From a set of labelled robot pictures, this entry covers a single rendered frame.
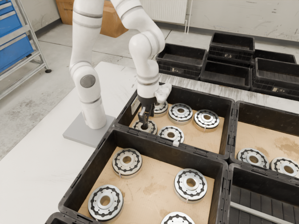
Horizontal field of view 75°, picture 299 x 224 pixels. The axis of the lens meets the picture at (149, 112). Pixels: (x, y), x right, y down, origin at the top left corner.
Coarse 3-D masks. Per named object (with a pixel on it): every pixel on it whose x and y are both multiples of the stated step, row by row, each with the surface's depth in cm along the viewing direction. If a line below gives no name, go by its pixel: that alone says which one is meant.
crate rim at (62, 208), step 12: (108, 132) 67; (132, 132) 67; (168, 144) 64; (204, 156) 60; (84, 168) 57; (72, 192) 53; (60, 204) 50; (72, 216) 48; (84, 216) 48; (216, 216) 48
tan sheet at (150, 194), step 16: (144, 160) 71; (112, 176) 66; (144, 176) 66; (160, 176) 66; (128, 192) 62; (144, 192) 62; (160, 192) 62; (208, 192) 62; (80, 208) 59; (128, 208) 59; (144, 208) 59; (160, 208) 59; (176, 208) 59; (192, 208) 59; (208, 208) 59
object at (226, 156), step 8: (176, 88) 84; (184, 88) 84; (216, 96) 80; (128, 104) 77; (232, 104) 77; (120, 112) 74; (232, 112) 73; (232, 120) 71; (128, 128) 68; (232, 128) 68; (152, 136) 66; (160, 136) 66; (184, 144) 63; (208, 152) 61; (224, 152) 62
